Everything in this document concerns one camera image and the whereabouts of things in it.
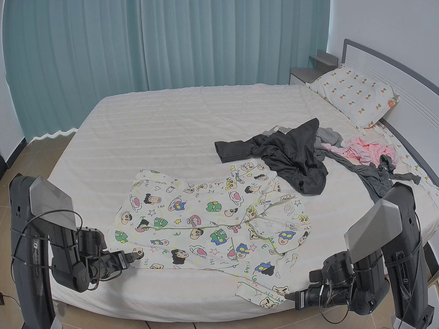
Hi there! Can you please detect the black garment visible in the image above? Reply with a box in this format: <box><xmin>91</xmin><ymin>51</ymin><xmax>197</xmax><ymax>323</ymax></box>
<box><xmin>214</xmin><ymin>118</ymin><xmax>329</xmax><ymax>195</ymax></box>

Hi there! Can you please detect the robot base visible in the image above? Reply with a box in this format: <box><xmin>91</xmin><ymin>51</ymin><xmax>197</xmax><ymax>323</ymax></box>
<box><xmin>391</xmin><ymin>316</ymin><xmax>433</xmax><ymax>329</ymax></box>

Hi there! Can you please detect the white printed pillow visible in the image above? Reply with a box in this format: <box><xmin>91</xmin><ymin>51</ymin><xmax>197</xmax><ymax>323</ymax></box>
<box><xmin>306</xmin><ymin>64</ymin><xmax>400</xmax><ymax>129</ymax></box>

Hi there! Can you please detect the black cable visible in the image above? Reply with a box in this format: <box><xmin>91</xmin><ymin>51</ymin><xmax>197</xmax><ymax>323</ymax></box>
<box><xmin>12</xmin><ymin>209</ymin><xmax>83</xmax><ymax>270</ymax></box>
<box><xmin>318</xmin><ymin>298</ymin><xmax>348</xmax><ymax>325</ymax></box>

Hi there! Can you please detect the pink garment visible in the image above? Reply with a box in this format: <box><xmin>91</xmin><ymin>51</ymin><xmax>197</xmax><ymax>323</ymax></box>
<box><xmin>322</xmin><ymin>136</ymin><xmax>398</xmax><ymax>166</ymax></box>

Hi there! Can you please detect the bed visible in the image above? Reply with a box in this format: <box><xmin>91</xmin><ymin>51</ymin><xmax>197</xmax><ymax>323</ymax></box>
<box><xmin>46</xmin><ymin>39</ymin><xmax>439</xmax><ymax>323</ymax></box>

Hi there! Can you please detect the light grey garment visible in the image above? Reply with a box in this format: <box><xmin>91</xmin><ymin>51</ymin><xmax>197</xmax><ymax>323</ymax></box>
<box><xmin>262</xmin><ymin>125</ymin><xmax>343</xmax><ymax>149</ymax></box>

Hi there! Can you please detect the grey bedside table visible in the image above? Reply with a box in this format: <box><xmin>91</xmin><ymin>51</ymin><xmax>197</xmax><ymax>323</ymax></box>
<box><xmin>290</xmin><ymin>49</ymin><xmax>339</xmax><ymax>84</ymax></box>

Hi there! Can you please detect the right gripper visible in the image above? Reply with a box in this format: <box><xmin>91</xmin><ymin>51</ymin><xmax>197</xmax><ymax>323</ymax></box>
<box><xmin>294</xmin><ymin>285</ymin><xmax>330</xmax><ymax>311</ymax></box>

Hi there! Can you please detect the dark grey garment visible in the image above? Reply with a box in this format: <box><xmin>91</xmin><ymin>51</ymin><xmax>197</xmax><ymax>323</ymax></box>
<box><xmin>321</xmin><ymin>148</ymin><xmax>422</xmax><ymax>198</ymax></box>

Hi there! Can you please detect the white printed pyjama top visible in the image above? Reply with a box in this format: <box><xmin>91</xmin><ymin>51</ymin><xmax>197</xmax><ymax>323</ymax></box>
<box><xmin>109</xmin><ymin>161</ymin><xmax>313</xmax><ymax>309</ymax></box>

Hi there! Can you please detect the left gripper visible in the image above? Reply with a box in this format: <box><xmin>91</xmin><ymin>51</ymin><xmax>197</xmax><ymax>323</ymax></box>
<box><xmin>98</xmin><ymin>250</ymin><xmax>137</xmax><ymax>282</ymax></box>

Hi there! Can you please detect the blue-green curtain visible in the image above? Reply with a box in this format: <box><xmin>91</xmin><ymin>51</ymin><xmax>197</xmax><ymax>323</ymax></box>
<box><xmin>2</xmin><ymin>0</ymin><xmax>331</xmax><ymax>141</ymax></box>

